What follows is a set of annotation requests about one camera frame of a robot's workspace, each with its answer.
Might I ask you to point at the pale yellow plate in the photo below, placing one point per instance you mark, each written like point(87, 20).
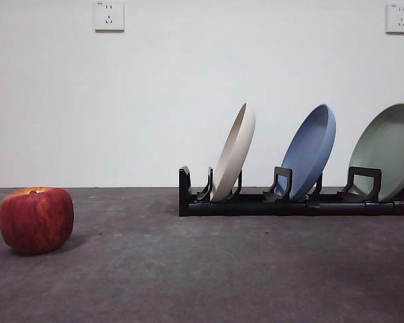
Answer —
point(234, 151)

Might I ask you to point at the red yellow apple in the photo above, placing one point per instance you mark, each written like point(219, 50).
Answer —
point(37, 222)

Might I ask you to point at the black plate rack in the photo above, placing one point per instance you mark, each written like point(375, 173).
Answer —
point(239, 208)

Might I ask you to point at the blue plate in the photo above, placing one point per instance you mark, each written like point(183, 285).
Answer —
point(309, 151)

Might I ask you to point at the green plate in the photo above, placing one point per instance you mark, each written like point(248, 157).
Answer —
point(390, 148)

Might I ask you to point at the white wall socket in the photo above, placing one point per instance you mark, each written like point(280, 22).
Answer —
point(398, 18)
point(109, 17)

